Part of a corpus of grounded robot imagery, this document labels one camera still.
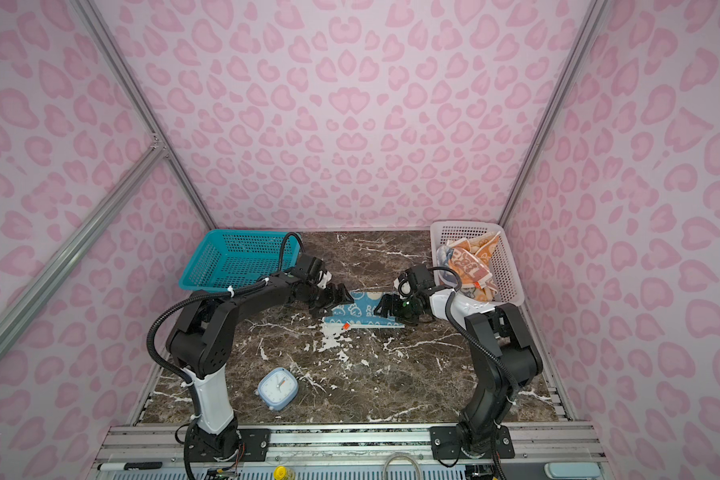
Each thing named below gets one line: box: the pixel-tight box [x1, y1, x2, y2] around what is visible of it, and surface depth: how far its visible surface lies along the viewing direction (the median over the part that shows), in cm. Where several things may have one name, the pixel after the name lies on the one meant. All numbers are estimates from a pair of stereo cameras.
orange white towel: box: [448, 231, 501, 302], surface depth 105 cm
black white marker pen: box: [97, 461, 163, 471], surface depth 72 cm
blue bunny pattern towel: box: [324, 290, 405, 330], surface depth 95 cm
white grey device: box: [544, 462, 601, 479], surface depth 69 cm
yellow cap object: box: [273, 465, 287, 480], surface depth 65 cm
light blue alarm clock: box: [257, 367, 299, 411], surface depth 82 cm
